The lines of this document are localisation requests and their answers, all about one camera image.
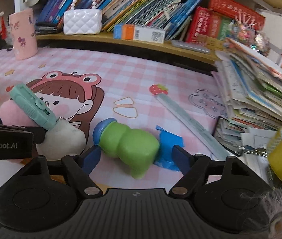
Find green blue caterpillar toy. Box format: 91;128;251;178
93;118;184;179

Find pink fluffy plush ball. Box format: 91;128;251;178
0;100;38;127

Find white squishy cube toy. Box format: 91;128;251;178
36;120;86;160

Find pink checkered cartoon table mat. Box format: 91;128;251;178
0;46;231;192

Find transparent strawberry ruler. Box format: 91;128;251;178
149;84;230;160

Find stack of paper booklets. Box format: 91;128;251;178
210;37;282;157

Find pink cartoon cylinder holder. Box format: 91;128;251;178
9;8;38;60

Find orange blue white carton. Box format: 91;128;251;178
113;24;166;44

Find red dictionary books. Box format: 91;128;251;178
185;0;265;50

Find white quilted pearl handbag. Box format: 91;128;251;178
63;0;102;35

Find row of colourful books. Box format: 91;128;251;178
35;0;190;35

